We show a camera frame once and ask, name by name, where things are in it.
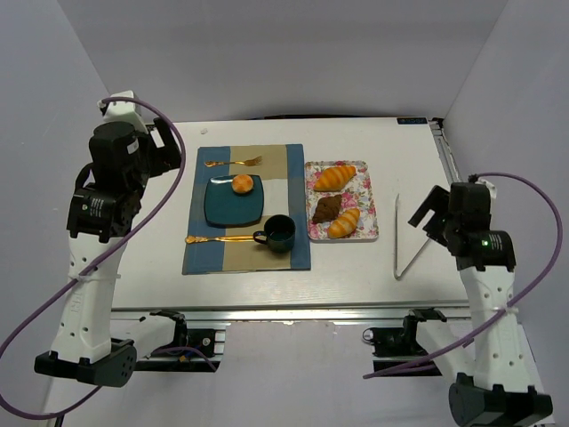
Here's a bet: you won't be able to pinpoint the small striped orange croissant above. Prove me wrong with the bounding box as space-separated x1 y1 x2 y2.
327 208 360 239

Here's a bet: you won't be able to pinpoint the gold knife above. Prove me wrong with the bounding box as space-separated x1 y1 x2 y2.
185 236 254 245

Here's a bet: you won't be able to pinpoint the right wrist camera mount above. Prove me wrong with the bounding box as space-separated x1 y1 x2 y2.
448 176 497 228

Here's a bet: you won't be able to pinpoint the purple cable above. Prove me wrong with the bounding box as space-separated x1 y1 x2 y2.
362 172 564 380
0 98 187 420

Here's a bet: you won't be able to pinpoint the gold fork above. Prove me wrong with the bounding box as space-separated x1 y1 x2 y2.
204 156 263 167

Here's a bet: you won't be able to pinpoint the brown chocolate croissant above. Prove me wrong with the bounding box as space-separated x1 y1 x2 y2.
311 195 342 224

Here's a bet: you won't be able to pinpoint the teal square plate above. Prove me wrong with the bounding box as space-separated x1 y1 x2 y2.
204 175 264 228

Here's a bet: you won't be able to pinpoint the dark green mug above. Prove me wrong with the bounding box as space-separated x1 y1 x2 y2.
252 214 296 254

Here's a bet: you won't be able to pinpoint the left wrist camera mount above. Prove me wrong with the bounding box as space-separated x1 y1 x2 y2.
97 101 148 133

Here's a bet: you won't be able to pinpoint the small round orange bun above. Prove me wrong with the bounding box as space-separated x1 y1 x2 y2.
231 174 254 194

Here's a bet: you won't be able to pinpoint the floral serving tray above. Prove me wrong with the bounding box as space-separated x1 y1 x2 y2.
304 160 379 242

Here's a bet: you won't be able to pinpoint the large striped orange croissant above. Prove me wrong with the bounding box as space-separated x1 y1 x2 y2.
313 165 357 191

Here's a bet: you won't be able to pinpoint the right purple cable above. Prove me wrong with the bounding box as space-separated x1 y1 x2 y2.
362 172 564 380

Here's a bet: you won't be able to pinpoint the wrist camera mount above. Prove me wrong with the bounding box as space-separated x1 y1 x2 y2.
97 101 148 133
448 176 497 228

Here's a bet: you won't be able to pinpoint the steel tongs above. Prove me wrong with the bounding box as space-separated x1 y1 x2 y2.
392 194 430 281

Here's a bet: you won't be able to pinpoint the aluminium table frame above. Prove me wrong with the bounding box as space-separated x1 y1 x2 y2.
64 118 467 426

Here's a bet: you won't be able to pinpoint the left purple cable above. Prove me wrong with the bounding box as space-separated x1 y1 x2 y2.
0 98 187 420

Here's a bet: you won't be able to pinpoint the right blue label sticker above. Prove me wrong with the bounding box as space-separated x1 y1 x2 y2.
397 117 429 125

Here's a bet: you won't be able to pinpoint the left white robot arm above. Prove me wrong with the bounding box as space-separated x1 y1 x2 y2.
34 118 188 388

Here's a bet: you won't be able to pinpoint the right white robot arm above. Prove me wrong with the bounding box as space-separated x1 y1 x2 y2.
409 182 553 426

